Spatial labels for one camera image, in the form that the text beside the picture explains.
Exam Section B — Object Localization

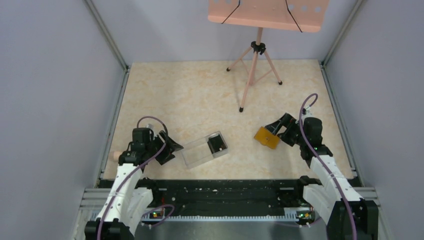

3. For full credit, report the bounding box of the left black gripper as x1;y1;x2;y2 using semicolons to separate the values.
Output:
145;130;183;165

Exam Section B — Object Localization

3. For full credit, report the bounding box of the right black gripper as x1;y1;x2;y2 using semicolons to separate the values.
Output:
265;112;308;147

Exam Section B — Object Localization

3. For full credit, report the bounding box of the orange leather card holder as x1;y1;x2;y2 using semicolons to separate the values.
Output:
254;126;280;150

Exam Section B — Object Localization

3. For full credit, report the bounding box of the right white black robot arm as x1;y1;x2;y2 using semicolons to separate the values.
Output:
254;111;379;240

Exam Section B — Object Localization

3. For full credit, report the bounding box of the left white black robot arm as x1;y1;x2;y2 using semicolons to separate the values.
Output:
84;126;183;240

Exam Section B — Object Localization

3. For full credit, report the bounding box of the clear plastic card box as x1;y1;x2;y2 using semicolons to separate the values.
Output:
181;131;229;169

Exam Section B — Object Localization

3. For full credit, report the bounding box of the pink music stand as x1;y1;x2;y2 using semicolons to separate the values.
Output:
207;0;330;113

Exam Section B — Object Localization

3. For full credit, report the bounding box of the wooden handle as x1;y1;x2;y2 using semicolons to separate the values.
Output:
109;151;123;162

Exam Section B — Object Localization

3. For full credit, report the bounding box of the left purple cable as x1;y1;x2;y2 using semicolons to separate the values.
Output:
96;115;175;240

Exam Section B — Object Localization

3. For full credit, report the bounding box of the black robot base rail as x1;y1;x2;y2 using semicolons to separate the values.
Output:
135;176;320;217

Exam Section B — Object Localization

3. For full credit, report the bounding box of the white slotted cable duct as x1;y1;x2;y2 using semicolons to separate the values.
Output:
91;211;314;223

